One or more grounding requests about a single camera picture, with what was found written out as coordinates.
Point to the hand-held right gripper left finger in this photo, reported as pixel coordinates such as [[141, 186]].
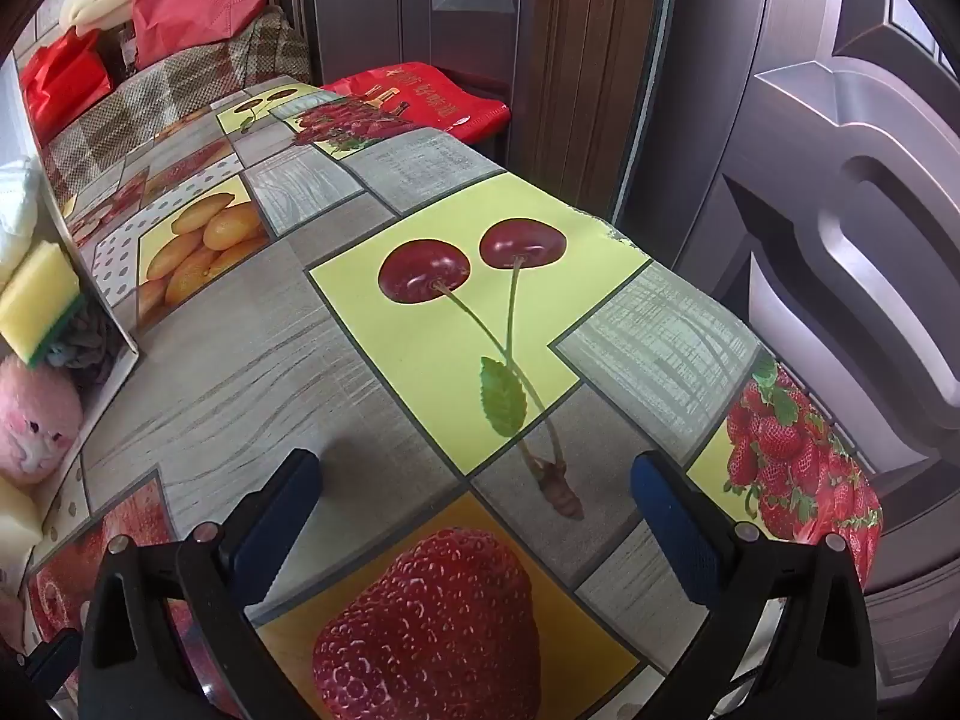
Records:
[[276, 532]]

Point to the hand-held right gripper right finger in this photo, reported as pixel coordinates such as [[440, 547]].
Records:
[[684, 536]]

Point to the white foam board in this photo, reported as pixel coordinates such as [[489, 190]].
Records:
[[112, 379]]

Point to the pink plush toy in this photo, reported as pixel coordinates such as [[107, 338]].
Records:
[[34, 420]]

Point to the yellow sponge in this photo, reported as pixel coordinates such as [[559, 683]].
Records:
[[37, 292]]

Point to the fruit print tablecloth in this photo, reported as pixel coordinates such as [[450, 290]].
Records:
[[262, 390]]

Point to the white towel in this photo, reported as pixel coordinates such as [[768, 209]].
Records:
[[15, 202]]

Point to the plaid blanket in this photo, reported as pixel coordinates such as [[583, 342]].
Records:
[[195, 82]]

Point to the red printed bag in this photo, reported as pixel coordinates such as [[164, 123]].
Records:
[[427, 94]]

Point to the red tote bag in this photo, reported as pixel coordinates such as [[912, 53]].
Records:
[[64, 79]]

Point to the red plastic bag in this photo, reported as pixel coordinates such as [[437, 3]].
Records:
[[195, 0]]

